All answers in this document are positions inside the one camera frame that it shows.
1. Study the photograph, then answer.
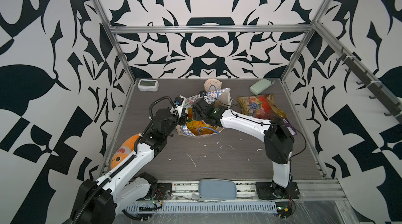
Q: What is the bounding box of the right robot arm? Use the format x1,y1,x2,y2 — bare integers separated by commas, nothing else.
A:
191,98,295,200

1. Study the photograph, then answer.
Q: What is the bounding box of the white digital clock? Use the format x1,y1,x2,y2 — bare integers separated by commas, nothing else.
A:
137,79,159,92

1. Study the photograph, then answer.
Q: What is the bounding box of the red fruit snack bag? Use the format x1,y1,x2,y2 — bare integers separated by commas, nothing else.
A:
237,94,277,120

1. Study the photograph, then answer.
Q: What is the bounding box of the grey-blue pouch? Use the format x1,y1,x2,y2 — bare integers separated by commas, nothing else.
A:
198,179,237,200

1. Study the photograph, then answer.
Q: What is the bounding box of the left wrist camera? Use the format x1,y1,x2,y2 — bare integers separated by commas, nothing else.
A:
172,95,188,123

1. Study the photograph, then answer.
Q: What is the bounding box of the purple snack pack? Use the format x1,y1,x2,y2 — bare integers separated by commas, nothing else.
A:
283,118,297,136

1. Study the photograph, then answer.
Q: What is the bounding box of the yellow mango candy bag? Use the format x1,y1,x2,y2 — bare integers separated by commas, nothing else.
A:
186,120,217,136

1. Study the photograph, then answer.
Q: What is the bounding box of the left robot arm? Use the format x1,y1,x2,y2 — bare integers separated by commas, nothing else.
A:
66,96,186,224

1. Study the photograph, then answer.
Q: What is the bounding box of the wall hook rack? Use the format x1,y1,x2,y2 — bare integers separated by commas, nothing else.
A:
336,48,402,124

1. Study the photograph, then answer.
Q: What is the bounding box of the mint green case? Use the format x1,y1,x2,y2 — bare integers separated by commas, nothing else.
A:
249,79,274,95

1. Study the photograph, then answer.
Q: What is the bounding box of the orange plush toy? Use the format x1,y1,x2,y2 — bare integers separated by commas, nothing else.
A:
110,133,141,170

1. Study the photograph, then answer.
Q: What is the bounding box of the blue checkered paper bag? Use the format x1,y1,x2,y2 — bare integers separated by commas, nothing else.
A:
175,84,232,139

